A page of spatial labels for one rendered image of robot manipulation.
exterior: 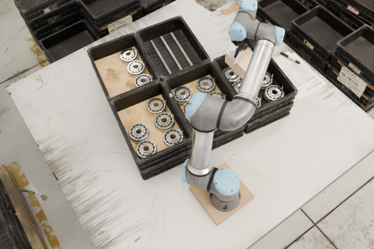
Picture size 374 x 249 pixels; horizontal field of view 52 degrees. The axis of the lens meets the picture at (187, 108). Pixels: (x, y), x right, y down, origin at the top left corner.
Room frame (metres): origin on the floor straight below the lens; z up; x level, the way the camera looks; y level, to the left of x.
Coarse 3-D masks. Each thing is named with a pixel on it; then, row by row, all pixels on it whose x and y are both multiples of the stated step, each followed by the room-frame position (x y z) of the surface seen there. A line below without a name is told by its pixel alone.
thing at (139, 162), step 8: (144, 88) 1.22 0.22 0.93; (120, 96) 1.18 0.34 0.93; (168, 96) 1.15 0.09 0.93; (112, 104) 1.13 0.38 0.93; (120, 120) 1.03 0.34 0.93; (184, 120) 1.00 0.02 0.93; (128, 136) 0.93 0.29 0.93; (192, 136) 0.91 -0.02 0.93; (128, 144) 0.90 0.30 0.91; (176, 144) 0.87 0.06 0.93; (184, 144) 0.88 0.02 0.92; (160, 152) 0.84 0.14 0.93; (136, 160) 0.80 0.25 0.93; (144, 160) 0.80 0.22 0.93
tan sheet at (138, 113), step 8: (160, 96) 1.23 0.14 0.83; (136, 104) 1.19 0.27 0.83; (144, 104) 1.18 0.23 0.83; (120, 112) 1.14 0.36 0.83; (128, 112) 1.14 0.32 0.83; (136, 112) 1.13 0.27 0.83; (144, 112) 1.13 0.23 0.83; (168, 112) 1.12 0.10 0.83; (128, 120) 1.09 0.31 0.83; (136, 120) 1.09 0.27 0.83; (144, 120) 1.08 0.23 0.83; (152, 120) 1.08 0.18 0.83; (128, 128) 1.04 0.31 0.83; (152, 128) 1.03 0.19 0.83; (176, 128) 1.02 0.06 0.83; (152, 136) 0.98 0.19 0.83; (160, 136) 0.98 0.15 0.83; (136, 144) 0.94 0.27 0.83; (160, 144) 0.93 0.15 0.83
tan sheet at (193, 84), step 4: (208, 76) 1.34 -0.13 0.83; (196, 80) 1.32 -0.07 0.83; (184, 84) 1.30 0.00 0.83; (188, 84) 1.30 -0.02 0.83; (192, 84) 1.29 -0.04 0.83; (192, 88) 1.27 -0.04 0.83; (216, 88) 1.25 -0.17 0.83; (192, 92) 1.24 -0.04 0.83; (180, 104) 1.16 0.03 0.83; (188, 120) 1.06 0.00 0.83
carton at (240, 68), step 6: (234, 48) 1.28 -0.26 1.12; (228, 54) 1.24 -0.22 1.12; (246, 54) 1.24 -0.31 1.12; (228, 60) 1.24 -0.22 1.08; (240, 60) 1.20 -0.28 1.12; (246, 60) 1.20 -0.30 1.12; (234, 66) 1.20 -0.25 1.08; (240, 66) 1.17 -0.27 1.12; (246, 66) 1.16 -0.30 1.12; (240, 72) 1.16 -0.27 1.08
